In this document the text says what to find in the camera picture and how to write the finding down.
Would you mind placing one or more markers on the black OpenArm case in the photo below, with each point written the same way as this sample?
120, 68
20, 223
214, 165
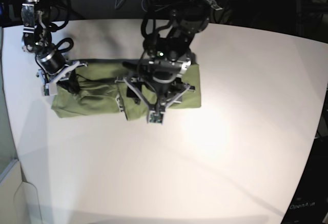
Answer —
309, 203

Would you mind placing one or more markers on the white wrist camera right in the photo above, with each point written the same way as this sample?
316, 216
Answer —
50, 89

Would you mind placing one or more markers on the green T-shirt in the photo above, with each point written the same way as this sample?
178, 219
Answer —
99, 94

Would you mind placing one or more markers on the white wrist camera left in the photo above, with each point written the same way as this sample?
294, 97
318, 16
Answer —
155, 117

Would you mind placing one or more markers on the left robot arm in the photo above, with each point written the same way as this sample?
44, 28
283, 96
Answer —
172, 41

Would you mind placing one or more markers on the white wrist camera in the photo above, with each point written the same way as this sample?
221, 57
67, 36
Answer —
155, 117
50, 89

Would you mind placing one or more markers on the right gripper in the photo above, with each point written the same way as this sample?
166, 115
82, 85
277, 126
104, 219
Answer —
53, 64

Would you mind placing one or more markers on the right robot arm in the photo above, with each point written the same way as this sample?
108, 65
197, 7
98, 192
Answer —
38, 29

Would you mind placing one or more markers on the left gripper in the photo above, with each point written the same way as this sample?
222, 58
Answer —
162, 77

